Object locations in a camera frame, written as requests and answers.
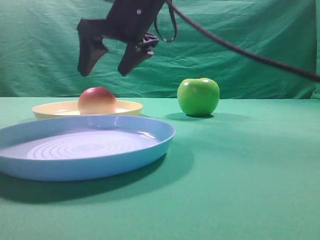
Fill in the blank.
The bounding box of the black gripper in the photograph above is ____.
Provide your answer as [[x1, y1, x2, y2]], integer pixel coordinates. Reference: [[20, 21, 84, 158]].
[[76, 0, 165, 77]]

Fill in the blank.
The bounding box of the round yellow bread bun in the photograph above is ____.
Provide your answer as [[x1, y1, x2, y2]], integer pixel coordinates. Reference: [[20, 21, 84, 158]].
[[77, 86, 117, 115]]

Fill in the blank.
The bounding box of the yellow plastic plate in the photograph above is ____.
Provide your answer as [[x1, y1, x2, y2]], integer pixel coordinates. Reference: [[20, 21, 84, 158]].
[[32, 100, 143, 120]]

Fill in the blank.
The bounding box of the blue plastic plate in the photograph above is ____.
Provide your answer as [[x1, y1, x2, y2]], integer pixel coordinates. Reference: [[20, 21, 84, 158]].
[[0, 115, 176, 182]]

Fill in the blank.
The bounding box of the green backdrop cloth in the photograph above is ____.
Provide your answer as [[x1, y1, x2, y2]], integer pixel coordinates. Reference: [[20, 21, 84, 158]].
[[0, 0, 320, 99]]

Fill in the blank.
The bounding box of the green apple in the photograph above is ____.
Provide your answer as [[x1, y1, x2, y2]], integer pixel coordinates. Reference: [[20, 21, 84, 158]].
[[177, 74, 220, 117]]

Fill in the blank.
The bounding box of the green table cloth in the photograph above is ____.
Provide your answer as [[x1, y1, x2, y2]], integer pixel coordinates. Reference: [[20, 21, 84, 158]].
[[0, 98, 320, 240]]

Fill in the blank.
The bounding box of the thin black cable loop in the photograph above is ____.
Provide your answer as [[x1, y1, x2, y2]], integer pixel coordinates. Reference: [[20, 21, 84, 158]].
[[153, 0, 179, 43]]

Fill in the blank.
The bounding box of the thick black cable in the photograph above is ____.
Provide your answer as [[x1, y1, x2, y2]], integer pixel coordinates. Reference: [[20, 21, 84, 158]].
[[172, 2, 320, 83]]

